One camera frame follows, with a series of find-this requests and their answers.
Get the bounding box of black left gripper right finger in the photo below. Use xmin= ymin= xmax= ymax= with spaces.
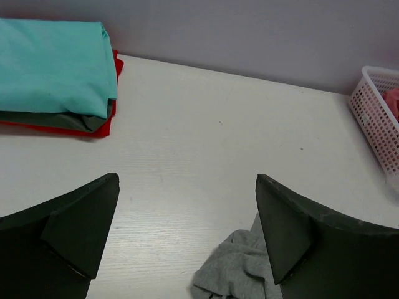
xmin=256 ymin=174 xmax=398 ymax=299

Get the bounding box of folded red t-shirt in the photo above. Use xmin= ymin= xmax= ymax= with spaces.
xmin=0 ymin=49 xmax=125 ymax=140

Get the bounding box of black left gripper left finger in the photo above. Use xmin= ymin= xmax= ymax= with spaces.
xmin=1 ymin=173 xmax=120 ymax=298

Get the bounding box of folded teal t-shirt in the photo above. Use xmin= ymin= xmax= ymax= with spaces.
xmin=1 ymin=18 xmax=118 ymax=118

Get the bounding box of crumpled pink t-shirt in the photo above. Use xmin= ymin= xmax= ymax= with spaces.
xmin=383 ymin=88 xmax=399 ymax=121

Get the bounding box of white plastic basket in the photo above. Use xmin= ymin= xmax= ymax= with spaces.
xmin=349 ymin=66 xmax=398 ymax=191

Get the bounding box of folded dark grey t-shirt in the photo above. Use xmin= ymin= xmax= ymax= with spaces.
xmin=0 ymin=99 xmax=113 ymax=134

